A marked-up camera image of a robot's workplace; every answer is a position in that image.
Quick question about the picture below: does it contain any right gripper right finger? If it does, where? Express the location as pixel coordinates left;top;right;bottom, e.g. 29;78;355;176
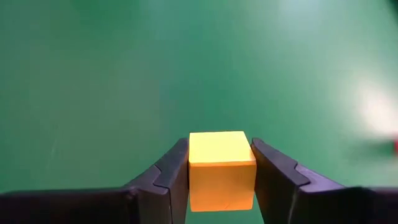
251;138;348;224

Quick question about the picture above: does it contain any yellow wedge block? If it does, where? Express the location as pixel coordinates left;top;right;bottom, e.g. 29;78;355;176
188;130;257;213

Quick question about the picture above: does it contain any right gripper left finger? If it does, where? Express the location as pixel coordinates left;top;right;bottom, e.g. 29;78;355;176
122;138;190;224

